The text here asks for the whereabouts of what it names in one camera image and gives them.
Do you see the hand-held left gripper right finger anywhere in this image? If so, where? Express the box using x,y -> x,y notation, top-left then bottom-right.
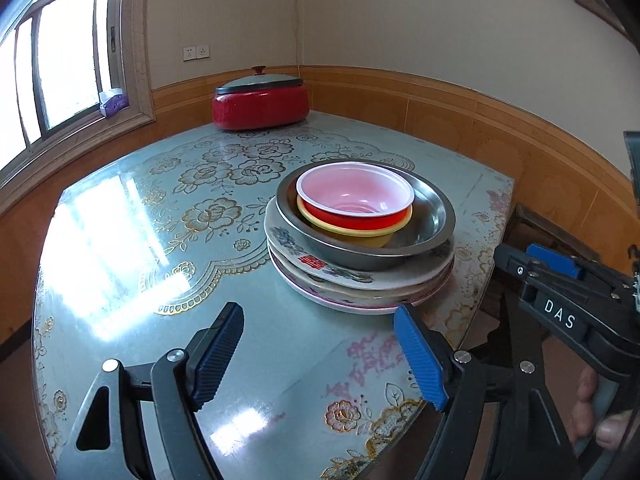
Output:
393,302 -> 583,480

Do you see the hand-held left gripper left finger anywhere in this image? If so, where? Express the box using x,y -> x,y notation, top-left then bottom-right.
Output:
55,301 -> 245,480

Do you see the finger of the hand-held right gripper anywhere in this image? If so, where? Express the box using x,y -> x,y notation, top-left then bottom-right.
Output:
526,243 -> 585,282
494,244 -> 547,283

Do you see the large floral pink-rimmed plate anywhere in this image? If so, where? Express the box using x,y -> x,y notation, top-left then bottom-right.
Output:
280,270 -> 453,315

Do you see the stainless steel bowl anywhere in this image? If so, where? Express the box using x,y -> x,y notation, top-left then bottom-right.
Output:
276,159 -> 457,271

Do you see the oval red-print floral plate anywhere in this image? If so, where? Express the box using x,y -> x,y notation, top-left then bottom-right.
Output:
267,245 -> 456,302

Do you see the small round red-print plate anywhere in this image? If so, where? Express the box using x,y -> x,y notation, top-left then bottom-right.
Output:
263,195 -> 457,291

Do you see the yellow bowl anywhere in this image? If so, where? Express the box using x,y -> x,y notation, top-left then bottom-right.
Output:
296,195 -> 415,239

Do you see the red plastic bowl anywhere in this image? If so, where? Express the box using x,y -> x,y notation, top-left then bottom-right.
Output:
295,161 -> 416,231

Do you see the person's right hand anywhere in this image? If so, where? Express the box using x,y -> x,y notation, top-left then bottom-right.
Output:
570,365 -> 636,453

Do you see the red electric pot with lid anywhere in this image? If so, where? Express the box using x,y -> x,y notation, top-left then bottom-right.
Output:
211,65 -> 310,132

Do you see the purple tissue pack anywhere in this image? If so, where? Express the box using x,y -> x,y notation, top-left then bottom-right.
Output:
99,88 -> 130,117

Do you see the window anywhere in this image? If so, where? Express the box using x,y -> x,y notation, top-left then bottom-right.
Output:
0,0 -> 153,176

